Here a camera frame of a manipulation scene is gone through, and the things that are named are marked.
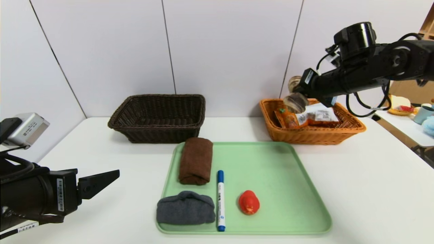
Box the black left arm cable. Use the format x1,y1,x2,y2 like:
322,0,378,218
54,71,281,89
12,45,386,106
0,152,35,185

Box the light green plastic tray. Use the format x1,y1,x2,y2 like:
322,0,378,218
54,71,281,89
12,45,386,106
156,142,332,235

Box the white side table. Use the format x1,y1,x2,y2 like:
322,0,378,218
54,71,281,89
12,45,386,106
374,107,434,148

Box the pale bread slice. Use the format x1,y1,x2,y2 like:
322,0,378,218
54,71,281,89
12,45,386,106
390,96,411,109

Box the marbled bread roll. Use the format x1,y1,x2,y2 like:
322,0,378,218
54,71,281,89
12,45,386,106
283,76,310,114

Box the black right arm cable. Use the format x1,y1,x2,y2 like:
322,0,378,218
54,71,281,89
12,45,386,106
346,83,392,118

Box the yellow shallow dish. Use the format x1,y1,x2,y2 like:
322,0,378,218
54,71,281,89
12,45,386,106
387,104,416,117

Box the dark brown wicker basket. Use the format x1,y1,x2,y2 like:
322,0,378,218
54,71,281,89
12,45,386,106
108,94,206,144

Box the grey towel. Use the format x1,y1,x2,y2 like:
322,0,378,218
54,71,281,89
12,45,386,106
156,190,216,225

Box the small red toy fruit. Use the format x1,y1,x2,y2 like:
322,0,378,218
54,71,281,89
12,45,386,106
238,190,260,215

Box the blue white marker pen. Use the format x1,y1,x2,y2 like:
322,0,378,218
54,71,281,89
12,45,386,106
217,170,226,231

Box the light blue plush toy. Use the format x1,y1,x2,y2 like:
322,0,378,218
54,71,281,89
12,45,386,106
421,116,434,137

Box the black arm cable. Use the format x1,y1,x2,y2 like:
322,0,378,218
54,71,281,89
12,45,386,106
346,83,392,118
0,152,35,185

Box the brown towel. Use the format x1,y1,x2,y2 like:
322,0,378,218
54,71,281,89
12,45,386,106
179,137,213,185

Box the teal mug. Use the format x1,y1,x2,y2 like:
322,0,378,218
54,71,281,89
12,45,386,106
413,103,434,125

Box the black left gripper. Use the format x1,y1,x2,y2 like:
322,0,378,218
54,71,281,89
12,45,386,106
0,168,120,216

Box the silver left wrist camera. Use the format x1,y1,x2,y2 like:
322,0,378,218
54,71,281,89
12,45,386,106
0,113,50,149

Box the orange snack bag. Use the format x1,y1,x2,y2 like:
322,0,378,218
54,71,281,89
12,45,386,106
274,103,340,129

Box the orange wicker basket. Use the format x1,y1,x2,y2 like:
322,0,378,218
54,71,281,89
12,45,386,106
259,98,367,145

